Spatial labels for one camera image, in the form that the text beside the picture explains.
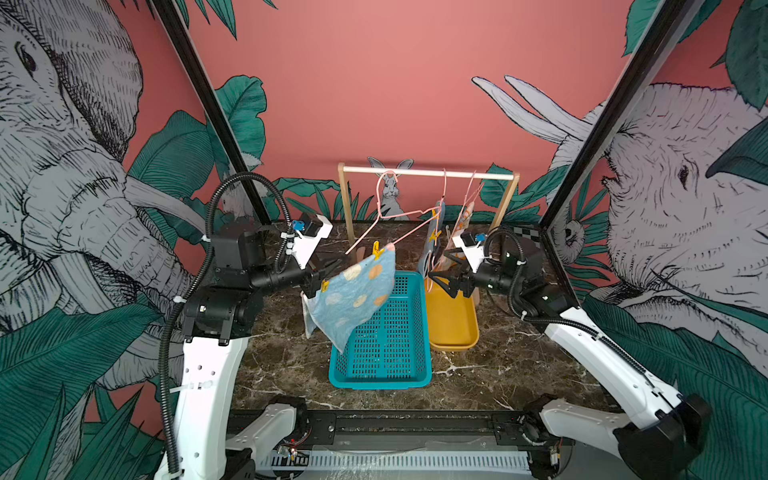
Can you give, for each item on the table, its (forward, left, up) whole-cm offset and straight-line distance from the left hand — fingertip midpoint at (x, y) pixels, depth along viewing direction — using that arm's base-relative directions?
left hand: (342, 253), depth 58 cm
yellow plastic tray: (+4, -30, -41) cm, 51 cm away
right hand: (+5, -21, -9) cm, 23 cm away
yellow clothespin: (+5, -7, -6) cm, 10 cm away
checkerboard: (+39, -65, -38) cm, 84 cm away
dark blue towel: (+17, -21, -20) cm, 34 cm away
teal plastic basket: (-5, -10, -41) cm, 43 cm away
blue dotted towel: (-1, +2, -21) cm, 21 cm away
